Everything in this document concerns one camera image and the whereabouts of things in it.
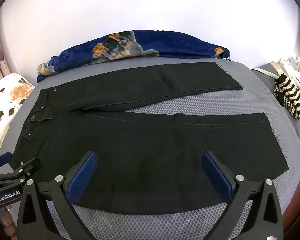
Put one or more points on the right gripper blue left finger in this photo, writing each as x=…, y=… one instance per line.
x=78, y=177

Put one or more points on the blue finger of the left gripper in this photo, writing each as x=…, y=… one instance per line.
x=27, y=169
x=5, y=158

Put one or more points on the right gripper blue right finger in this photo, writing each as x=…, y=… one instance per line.
x=220, y=177

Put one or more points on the black denim pants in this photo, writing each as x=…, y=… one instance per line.
x=148, y=164

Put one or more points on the person's left hand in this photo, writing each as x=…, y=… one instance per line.
x=9, y=226

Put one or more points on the floral white orange pillow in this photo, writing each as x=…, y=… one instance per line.
x=14, y=90

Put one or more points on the grey mesh mattress pad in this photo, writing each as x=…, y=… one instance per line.
x=256, y=97

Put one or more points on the black white zigzag knit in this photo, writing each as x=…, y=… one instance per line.
x=288, y=95

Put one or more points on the blue floral blanket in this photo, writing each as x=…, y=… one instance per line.
x=133, y=43

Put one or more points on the grey bag with strap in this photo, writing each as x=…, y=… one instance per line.
x=267, y=73

